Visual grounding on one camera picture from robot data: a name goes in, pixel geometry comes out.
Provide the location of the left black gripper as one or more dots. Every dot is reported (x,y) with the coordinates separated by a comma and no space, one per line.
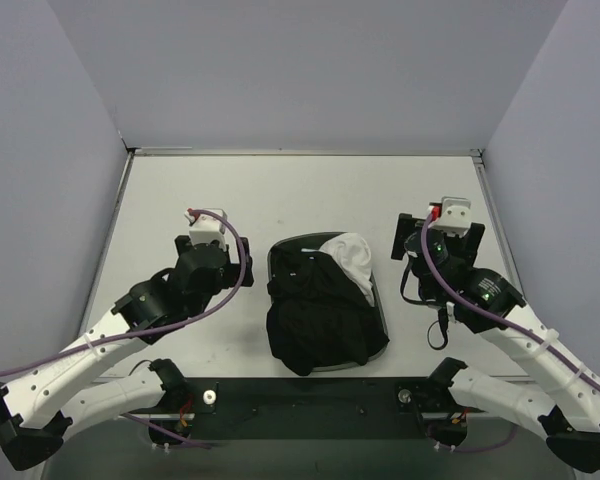
(245,261)

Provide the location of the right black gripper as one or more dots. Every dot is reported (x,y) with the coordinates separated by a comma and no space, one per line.
(401,237)

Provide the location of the dark grey plastic basket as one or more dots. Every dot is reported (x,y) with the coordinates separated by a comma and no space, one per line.
(312,243)

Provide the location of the black t shirt pile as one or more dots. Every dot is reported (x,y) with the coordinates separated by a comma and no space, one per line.
(318,317)

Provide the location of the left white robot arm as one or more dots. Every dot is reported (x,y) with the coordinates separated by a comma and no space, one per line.
(44,404)

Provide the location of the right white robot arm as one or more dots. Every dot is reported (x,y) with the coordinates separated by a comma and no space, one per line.
(563,408)

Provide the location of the white t shirt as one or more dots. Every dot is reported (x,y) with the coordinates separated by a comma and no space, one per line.
(352,254)

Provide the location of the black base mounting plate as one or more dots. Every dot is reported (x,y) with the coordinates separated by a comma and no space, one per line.
(310,408)

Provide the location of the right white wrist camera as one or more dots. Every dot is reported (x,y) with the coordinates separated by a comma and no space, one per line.
(451,216)

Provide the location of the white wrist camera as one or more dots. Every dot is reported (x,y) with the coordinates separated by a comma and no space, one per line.
(204,229)
(451,216)

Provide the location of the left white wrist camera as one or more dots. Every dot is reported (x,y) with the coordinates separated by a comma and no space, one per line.
(204,229)

